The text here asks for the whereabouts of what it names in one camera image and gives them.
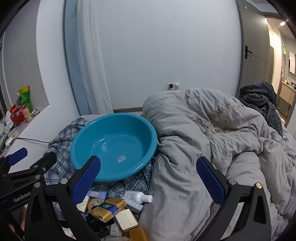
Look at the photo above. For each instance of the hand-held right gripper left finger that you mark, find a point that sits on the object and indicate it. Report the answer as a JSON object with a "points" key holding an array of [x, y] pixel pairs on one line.
{"points": [[86, 178]]}

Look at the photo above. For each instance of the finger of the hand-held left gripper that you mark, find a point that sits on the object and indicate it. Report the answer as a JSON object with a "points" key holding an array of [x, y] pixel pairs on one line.
{"points": [[18, 155], [46, 161]]}

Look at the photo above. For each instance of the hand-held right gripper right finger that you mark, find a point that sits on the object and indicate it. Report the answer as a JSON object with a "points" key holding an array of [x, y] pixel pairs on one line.
{"points": [[210, 183]]}

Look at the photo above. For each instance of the gold box with blue stripe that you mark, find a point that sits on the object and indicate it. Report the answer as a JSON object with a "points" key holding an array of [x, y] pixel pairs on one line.
{"points": [[107, 208]]}

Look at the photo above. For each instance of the blue plastic basin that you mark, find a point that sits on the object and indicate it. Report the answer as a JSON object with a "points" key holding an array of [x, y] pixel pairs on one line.
{"points": [[111, 143]]}

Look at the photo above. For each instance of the black fluffy cloth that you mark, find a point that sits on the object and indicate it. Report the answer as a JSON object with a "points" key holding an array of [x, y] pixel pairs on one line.
{"points": [[99, 222]]}

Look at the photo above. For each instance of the grey-blue long box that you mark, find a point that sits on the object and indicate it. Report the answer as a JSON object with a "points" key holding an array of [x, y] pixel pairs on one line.
{"points": [[134, 206]]}

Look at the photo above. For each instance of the cream printed box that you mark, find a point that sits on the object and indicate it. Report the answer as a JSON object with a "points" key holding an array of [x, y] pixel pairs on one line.
{"points": [[126, 220]]}

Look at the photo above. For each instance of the person's left hand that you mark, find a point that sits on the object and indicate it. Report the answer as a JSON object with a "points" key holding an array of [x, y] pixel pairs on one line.
{"points": [[22, 219]]}

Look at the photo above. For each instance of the light blue tube pink label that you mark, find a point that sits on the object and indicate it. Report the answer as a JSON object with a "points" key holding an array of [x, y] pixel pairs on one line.
{"points": [[97, 194]]}

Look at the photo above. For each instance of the blue plaid shirt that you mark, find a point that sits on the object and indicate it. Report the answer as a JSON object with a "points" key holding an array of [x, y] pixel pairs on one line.
{"points": [[61, 143]]}

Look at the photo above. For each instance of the pale green packet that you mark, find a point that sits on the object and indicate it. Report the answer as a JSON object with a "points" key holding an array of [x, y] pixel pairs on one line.
{"points": [[82, 204]]}

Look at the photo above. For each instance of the beige round slotted case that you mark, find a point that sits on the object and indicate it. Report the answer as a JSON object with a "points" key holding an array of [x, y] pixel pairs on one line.
{"points": [[96, 205]]}

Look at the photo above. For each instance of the red box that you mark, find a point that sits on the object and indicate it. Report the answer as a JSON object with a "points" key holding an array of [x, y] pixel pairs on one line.
{"points": [[17, 115]]}

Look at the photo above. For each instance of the beige carton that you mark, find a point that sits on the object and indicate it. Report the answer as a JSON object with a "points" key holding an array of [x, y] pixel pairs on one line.
{"points": [[27, 115]]}

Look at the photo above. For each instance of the white bottle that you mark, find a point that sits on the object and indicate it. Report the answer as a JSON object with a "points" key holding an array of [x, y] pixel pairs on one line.
{"points": [[134, 196]]}

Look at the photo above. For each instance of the grey duvet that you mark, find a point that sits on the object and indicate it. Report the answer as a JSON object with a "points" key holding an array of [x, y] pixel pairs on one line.
{"points": [[185, 139]]}

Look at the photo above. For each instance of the small white sachet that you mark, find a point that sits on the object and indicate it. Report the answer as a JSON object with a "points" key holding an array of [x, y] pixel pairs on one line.
{"points": [[114, 229]]}

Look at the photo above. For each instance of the green snack bag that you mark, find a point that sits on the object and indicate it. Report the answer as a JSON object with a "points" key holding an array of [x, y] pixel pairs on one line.
{"points": [[25, 97]]}

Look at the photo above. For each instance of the amber soap box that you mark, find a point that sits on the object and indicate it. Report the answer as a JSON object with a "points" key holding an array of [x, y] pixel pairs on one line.
{"points": [[138, 234]]}

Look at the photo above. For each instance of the dark striped cloth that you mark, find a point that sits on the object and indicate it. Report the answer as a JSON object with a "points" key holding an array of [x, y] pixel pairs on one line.
{"points": [[261, 95]]}

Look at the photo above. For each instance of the blue curtain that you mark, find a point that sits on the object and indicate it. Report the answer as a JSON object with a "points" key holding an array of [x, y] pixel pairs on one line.
{"points": [[70, 58]]}

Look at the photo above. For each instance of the white sheer curtain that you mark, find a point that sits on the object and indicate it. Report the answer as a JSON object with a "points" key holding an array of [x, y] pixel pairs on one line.
{"points": [[92, 58]]}

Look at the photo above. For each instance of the wooden cabinet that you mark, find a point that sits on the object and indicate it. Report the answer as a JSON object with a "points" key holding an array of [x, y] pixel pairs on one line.
{"points": [[286, 92]]}

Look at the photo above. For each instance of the grey door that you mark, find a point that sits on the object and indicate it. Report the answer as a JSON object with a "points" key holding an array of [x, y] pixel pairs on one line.
{"points": [[254, 34]]}

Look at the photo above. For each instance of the white wall socket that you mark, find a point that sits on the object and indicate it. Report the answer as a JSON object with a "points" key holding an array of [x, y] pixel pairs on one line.
{"points": [[173, 86]]}

